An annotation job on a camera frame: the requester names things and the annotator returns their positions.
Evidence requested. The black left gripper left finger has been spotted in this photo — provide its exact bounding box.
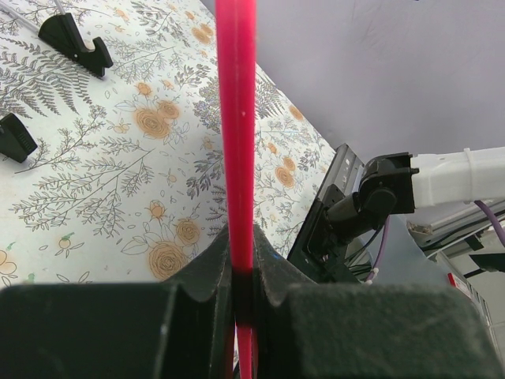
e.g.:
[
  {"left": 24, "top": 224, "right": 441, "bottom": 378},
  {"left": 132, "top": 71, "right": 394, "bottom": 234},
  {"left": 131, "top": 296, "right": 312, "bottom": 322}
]
[{"left": 1, "top": 229, "right": 234, "bottom": 378}]

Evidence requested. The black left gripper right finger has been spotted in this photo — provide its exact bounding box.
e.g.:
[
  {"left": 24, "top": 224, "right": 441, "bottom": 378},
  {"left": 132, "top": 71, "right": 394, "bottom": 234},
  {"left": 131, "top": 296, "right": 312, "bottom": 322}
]
[{"left": 254, "top": 227, "right": 496, "bottom": 378}]

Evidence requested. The pink framed whiteboard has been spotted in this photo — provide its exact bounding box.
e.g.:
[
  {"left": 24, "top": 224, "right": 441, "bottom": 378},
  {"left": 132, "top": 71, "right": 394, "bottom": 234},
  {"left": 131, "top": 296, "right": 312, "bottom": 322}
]
[{"left": 215, "top": 1, "right": 257, "bottom": 378}]

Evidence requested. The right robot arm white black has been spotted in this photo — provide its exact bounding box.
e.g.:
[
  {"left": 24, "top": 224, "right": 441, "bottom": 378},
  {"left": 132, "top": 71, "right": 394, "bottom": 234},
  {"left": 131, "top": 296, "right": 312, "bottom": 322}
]
[{"left": 325, "top": 147, "right": 504, "bottom": 240}]

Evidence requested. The floral patterned table mat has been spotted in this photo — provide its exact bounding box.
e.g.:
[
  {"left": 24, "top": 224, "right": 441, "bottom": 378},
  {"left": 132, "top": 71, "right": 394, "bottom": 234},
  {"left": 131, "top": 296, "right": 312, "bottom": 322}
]
[{"left": 0, "top": 0, "right": 336, "bottom": 291}]

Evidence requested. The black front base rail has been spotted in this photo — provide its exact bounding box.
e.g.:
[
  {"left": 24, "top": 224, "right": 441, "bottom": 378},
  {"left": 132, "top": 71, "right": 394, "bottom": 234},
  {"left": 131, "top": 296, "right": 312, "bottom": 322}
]
[{"left": 287, "top": 144, "right": 362, "bottom": 283}]

